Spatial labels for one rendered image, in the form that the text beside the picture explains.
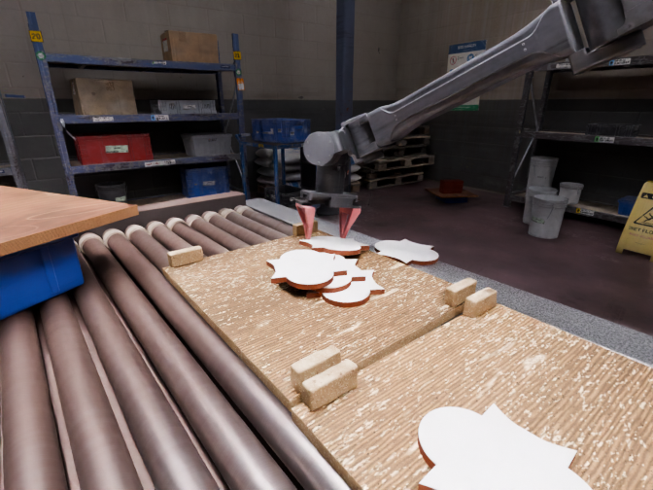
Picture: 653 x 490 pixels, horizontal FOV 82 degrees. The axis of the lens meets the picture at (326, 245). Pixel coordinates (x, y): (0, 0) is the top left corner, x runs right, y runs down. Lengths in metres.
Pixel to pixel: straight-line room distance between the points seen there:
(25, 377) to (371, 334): 0.40
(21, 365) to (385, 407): 0.43
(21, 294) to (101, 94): 3.80
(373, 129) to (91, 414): 0.57
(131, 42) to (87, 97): 1.01
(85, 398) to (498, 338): 0.48
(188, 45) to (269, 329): 4.21
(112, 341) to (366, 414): 0.35
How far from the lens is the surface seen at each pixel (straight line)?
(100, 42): 5.06
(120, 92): 4.47
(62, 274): 0.73
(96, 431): 0.45
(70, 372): 0.54
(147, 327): 0.59
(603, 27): 0.57
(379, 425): 0.38
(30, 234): 0.66
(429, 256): 0.77
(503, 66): 0.59
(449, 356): 0.47
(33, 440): 0.47
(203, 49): 4.62
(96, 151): 4.36
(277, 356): 0.46
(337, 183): 0.73
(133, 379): 0.50
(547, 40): 0.58
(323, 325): 0.50
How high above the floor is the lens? 1.21
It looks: 21 degrees down
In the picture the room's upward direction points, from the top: straight up
